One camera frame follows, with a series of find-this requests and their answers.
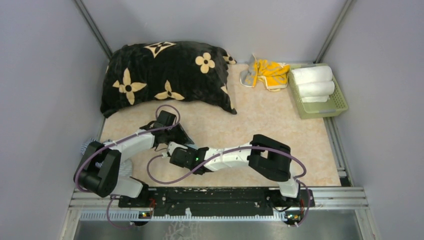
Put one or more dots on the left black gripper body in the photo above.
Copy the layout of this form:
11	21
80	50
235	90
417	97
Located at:
177	134

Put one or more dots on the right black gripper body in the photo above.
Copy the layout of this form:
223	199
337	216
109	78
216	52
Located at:
193	150

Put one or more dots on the yellow grey towel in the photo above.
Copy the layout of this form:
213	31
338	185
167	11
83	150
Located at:
274	75

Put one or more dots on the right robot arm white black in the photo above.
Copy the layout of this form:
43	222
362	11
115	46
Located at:
268	157

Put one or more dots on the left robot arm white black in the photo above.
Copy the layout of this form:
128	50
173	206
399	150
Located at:
98	170

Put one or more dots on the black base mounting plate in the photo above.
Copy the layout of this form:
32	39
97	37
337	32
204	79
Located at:
216	201

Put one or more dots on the blue white striped towel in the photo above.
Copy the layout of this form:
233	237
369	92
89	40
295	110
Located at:
125	167

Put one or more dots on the black pillow with tan flowers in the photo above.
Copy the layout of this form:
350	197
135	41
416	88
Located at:
180	70

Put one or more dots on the top white rolled towel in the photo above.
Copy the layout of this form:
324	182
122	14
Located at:
316	74

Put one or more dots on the white rolled towel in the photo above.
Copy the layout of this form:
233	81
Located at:
314	89
315	99
316	74

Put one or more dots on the bottom white rolled towel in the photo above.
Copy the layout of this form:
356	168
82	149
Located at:
315	99

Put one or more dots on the middle white rolled towel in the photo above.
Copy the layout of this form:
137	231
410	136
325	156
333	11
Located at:
314	89

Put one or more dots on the white toothed cable strip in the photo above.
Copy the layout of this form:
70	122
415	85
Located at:
141	216

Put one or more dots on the aluminium frame rail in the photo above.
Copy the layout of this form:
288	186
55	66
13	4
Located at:
325	198

